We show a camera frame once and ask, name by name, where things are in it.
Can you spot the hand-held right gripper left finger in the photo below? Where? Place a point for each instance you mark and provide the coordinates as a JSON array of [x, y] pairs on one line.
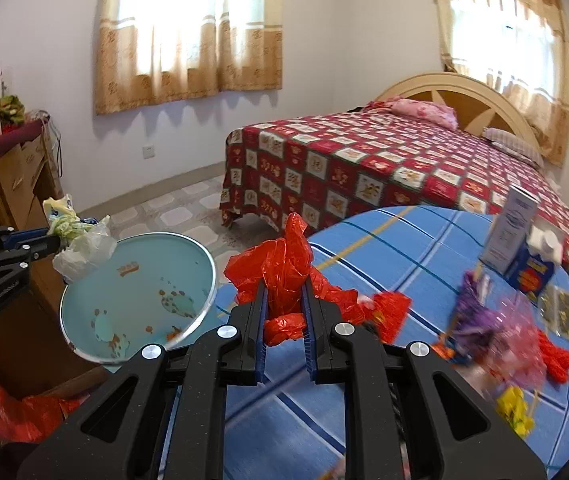
[[262, 360]]

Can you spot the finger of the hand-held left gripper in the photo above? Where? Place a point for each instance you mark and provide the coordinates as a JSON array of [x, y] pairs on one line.
[[27, 238], [39, 249]]

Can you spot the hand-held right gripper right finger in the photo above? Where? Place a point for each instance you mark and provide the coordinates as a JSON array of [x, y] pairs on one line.
[[309, 355]]

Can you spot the white green plastic bag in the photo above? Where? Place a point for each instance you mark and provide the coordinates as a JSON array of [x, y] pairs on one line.
[[82, 255]]

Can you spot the red plastic bag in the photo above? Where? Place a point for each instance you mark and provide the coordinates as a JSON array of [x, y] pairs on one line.
[[284, 270]]

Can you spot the red foil wrapper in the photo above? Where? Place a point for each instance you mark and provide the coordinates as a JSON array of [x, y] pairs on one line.
[[389, 310]]

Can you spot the light blue enamel basin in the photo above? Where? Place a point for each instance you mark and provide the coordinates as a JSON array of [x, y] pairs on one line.
[[134, 300]]

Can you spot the brown cardboard box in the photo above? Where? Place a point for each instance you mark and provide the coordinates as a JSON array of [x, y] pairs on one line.
[[19, 350]]

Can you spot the wooden dresser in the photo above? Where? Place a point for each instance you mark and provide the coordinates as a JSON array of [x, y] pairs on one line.
[[9, 180]]

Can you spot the maroon cloth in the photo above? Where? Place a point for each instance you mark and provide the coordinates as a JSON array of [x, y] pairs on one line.
[[9, 137]]

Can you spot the large red bag liner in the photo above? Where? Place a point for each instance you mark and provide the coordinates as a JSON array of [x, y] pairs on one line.
[[19, 410]]

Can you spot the blue plaid cloth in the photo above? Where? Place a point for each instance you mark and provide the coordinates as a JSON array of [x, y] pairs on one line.
[[389, 260]]

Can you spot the green floral cloth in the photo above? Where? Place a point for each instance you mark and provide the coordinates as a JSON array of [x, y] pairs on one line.
[[10, 109]]

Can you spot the purple wrapper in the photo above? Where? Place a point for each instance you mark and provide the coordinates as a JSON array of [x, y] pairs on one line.
[[474, 315]]

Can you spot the bed with red quilt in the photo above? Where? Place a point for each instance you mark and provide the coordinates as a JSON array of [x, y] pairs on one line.
[[364, 160]]

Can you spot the wide beige patterned curtain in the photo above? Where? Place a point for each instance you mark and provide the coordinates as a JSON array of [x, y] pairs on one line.
[[124, 60]]

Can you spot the pink transparent wrapper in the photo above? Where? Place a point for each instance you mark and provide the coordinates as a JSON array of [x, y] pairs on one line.
[[519, 345]]

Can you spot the yellow wrapper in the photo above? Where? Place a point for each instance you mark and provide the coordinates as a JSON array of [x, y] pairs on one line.
[[514, 405]]

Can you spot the blue carton with white cap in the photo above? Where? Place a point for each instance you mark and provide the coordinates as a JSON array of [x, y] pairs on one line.
[[529, 270]]

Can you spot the red mesh net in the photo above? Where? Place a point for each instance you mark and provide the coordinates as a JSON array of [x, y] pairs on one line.
[[557, 360]]

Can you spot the small black item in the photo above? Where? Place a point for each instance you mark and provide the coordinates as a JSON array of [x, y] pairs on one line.
[[355, 109]]

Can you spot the gold patterned sachet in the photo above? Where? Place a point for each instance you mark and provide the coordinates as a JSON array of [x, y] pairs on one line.
[[557, 312]]

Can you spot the pink floral pillow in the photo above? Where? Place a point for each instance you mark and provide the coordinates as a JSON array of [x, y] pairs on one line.
[[419, 110]]

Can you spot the striped pillow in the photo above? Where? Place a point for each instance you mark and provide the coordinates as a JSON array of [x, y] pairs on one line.
[[514, 145]]

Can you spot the cream wooden headboard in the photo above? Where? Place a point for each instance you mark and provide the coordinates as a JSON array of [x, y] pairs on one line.
[[464, 95]]

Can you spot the narrow beige patterned curtain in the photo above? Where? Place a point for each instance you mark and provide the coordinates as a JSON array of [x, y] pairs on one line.
[[559, 85]]

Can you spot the wall socket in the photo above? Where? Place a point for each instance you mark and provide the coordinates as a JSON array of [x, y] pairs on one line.
[[149, 151]]

